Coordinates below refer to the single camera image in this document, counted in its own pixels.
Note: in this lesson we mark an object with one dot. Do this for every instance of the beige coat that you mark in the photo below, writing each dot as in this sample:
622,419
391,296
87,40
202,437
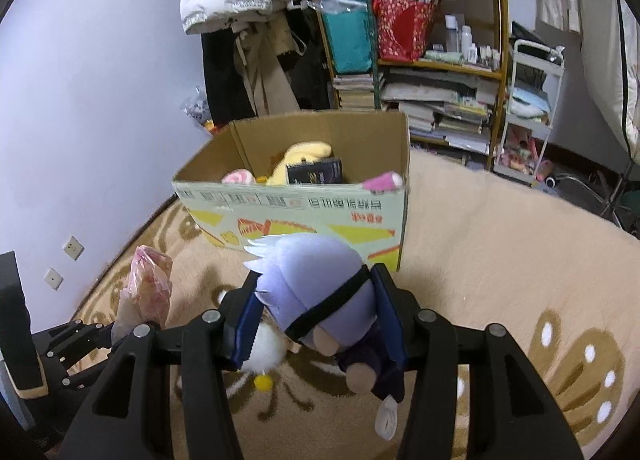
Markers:
257,48

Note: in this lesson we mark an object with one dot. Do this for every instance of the stack of books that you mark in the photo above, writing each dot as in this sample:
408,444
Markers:
443,107

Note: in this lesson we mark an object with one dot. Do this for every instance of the printed cardboard box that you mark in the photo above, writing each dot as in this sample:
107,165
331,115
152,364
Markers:
217,186

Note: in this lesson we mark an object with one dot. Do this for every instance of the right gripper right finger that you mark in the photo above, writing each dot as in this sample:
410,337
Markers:
475,395

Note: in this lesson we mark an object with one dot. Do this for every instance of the white rolling cart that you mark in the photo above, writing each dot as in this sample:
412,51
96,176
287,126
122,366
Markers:
532,96

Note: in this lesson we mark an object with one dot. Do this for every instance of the black coat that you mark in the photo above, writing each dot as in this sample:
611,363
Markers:
224,87

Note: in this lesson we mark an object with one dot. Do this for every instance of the dark booklet in box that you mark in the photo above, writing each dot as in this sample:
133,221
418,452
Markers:
322,172

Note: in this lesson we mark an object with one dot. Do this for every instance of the wall outlet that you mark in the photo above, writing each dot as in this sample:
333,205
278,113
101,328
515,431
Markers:
53,279
73,248

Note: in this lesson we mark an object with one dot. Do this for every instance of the lavender haired plush doll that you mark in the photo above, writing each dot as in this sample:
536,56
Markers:
321,294

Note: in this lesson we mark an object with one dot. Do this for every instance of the pink bagged plush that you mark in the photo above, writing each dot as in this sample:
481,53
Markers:
146,297

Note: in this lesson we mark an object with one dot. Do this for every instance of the red gift bag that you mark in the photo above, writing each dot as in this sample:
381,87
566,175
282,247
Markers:
403,27

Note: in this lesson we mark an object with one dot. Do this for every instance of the plastic bag with toys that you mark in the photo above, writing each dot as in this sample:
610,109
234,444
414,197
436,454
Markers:
196,108

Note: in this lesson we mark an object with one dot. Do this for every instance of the wall outlet upper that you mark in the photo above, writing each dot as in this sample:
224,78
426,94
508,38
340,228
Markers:
73,248

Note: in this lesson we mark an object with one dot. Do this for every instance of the beige patterned rug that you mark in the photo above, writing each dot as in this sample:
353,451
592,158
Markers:
478,249

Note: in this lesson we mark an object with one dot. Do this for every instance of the teal bag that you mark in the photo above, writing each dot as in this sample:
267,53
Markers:
347,30

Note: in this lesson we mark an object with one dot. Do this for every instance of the yellow round plush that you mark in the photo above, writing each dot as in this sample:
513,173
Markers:
301,153

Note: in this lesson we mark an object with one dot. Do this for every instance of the wooden shelf unit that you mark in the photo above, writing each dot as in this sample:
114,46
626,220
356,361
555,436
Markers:
442,63

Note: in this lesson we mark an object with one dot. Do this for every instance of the pink plush toy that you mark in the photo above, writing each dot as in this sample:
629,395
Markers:
387,181

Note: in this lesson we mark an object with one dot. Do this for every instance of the wall outlet lower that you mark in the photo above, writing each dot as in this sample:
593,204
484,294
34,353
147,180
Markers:
53,279

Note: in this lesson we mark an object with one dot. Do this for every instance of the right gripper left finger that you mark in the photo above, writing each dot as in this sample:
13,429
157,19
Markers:
127,413

